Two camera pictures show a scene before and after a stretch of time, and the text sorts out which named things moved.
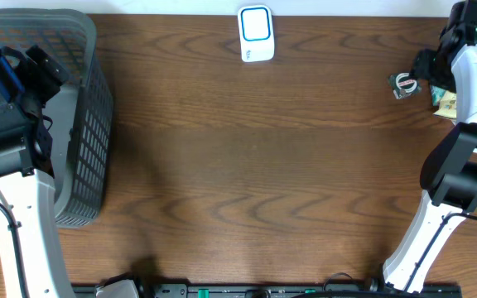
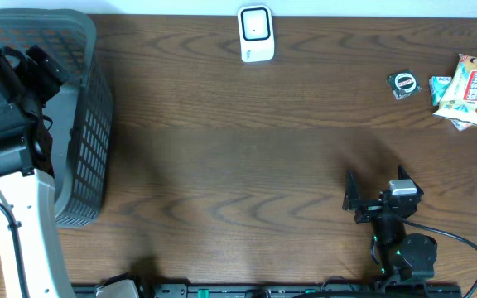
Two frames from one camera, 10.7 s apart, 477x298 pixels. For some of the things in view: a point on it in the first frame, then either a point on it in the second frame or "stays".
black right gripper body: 436,61 to 368,209
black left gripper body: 40,66 stays
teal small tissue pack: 436,93 stays
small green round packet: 403,84 stays
